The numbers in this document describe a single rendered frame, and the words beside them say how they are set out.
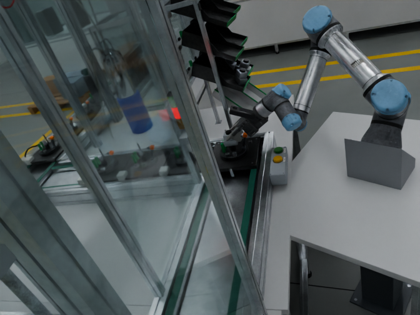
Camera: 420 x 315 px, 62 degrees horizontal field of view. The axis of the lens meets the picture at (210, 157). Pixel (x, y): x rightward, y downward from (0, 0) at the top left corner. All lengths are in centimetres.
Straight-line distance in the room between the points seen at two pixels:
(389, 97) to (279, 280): 74
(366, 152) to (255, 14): 425
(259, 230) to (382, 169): 55
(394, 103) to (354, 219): 45
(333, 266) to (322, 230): 98
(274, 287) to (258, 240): 16
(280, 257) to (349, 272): 105
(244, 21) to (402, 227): 457
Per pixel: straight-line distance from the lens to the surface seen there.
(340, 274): 235
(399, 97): 139
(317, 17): 154
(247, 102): 195
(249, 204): 145
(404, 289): 231
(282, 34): 555
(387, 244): 138
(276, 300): 126
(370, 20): 544
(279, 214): 150
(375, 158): 152
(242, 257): 88
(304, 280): 212
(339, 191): 157
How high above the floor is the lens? 191
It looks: 33 degrees down
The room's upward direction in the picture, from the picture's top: 19 degrees counter-clockwise
